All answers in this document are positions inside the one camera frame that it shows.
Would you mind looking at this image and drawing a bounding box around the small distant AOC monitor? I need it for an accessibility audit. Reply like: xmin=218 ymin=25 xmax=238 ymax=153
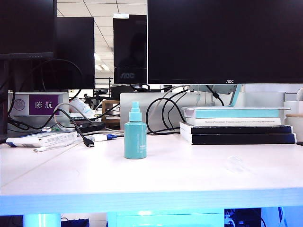
xmin=113 ymin=13 xmax=148 ymax=85

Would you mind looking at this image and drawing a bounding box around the white tube with print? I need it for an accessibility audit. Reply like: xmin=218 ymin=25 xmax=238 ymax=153
xmin=69 ymin=97 xmax=96 ymax=117

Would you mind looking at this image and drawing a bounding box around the black monitor with button row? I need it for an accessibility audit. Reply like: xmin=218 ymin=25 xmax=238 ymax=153
xmin=0 ymin=0 xmax=58 ymax=60

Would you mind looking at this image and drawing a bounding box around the grey white cable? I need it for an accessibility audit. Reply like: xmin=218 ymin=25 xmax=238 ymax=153
xmin=146 ymin=85 xmax=190 ymax=130

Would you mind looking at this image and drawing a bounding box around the flat black device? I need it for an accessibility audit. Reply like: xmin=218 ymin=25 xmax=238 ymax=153
xmin=70 ymin=120 xmax=107 ymax=133

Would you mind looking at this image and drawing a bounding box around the white panel with round sticker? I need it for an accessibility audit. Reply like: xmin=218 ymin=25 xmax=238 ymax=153
xmin=7 ymin=91 xmax=70 ymax=133

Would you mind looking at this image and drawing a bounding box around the cyan lit table leg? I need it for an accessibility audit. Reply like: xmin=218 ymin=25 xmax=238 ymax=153
xmin=23 ymin=212 xmax=62 ymax=227

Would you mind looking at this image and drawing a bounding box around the large black AOC monitor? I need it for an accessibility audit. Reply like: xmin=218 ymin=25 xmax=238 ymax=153
xmin=147 ymin=0 xmax=303 ymax=85

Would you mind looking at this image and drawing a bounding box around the purple name sign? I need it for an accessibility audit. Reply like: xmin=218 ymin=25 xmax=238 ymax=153
xmin=28 ymin=94 xmax=60 ymax=116

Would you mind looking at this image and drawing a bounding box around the white jar with wooden lid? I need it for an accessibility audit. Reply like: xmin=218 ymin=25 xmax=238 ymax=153
xmin=283 ymin=87 xmax=303 ymax=143

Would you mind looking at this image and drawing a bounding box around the teal spray bottle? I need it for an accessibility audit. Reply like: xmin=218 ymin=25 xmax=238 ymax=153
xmin=124 ymin=101 xmax=148 ymax=160

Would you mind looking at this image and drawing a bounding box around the black HDMI cable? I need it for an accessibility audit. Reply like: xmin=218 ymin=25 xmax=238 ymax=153
xmin=54 ymin=107 xmax=96 ymax=149

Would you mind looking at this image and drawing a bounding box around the plain black monitor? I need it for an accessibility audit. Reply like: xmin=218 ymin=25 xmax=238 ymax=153
xmin=35 ymin=16 xmax=96 ymax=90

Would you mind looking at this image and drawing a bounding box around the thin white cable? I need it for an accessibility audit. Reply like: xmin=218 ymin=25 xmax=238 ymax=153
xmin=33 ymin=140 xmax=82 ymax=153

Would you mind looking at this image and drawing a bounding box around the teal book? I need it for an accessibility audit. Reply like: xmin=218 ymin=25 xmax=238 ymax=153
xmin=183 ymin=109 xmax=280 ymax=119

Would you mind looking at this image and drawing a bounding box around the white blue VGA connector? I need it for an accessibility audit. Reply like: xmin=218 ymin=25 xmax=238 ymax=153
xmin=89 ymin=133 xmax=118 ymax=142

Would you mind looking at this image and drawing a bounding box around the clear plastic bottle lid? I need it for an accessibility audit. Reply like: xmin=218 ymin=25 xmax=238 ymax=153
xmin=224 ymin=154 xmax=250 ymax=175

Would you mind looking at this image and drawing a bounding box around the white teal monitor stand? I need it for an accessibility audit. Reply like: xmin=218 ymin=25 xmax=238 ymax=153
xmin=180 ymin=84 xmax=291 ymax=111

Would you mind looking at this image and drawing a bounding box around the white book with spine print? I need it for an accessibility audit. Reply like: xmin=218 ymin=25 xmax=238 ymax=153
xmin=184 ymin=117 xmax=282 ymax=127

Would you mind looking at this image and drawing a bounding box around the brown wooden box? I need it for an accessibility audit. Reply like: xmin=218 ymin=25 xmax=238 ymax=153
xmin=102 ymin=100 xmax=121 ymax=130

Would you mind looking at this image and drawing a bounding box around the black office chair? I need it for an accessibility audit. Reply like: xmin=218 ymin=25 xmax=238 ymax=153
xmin=83 ymin=87 xmax=110 ymax=111

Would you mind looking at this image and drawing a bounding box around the black looped cable bundle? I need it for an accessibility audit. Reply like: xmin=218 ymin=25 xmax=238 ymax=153
xmin=145 ymin=97 xmax=183 ymax=136

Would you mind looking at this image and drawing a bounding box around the white desk partition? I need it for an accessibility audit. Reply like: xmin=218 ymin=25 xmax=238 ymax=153
xmin=120 ymin=91 xmax=285 ymax=133

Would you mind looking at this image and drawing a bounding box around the white under-desk drawer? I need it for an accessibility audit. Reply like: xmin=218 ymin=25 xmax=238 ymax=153
xmin=107 ymin=207 xmax=225 ymax=227

